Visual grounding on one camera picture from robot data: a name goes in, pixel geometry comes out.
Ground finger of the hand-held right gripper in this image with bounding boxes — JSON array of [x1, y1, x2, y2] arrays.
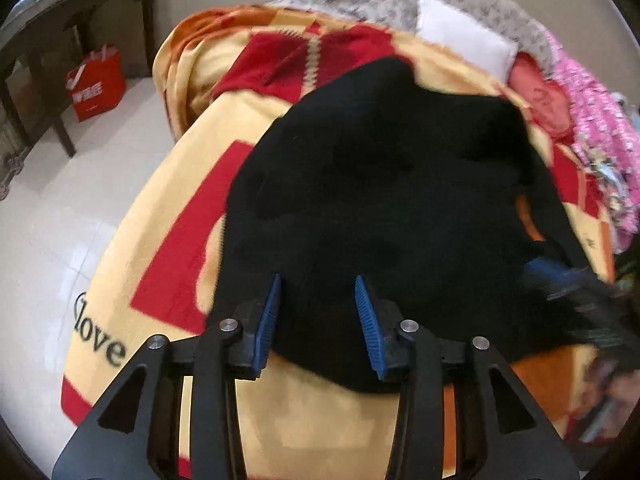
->
[[522, 256, 598, 297]]

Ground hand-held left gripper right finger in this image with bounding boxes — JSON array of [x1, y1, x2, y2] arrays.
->
[[354, 275, 581, 480]]

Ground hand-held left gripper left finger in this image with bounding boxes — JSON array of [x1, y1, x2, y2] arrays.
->
[[52, 273, 282, 480]]

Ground black pants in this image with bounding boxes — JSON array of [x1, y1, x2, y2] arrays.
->
[[206, 57, 601, 395]]

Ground yellow red printed blanket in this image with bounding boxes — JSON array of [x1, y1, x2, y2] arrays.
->
[[61, 4, 617, 480]]

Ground pink floral cloth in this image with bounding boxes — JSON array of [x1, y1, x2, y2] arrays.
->
[[545, 30, 640, 253]]

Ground red round cushion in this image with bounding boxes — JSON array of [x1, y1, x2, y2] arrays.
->
[[507, 52, 573, 138]]

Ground white pillow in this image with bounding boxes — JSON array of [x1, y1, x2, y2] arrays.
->
[[415, 0, 519, 83]]

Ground red paper shopping bag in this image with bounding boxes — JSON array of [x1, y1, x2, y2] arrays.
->
[[66, 46, 127, 123]]

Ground dark wooden table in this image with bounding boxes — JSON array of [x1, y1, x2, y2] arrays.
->
[[0, 0, 157, 158]]

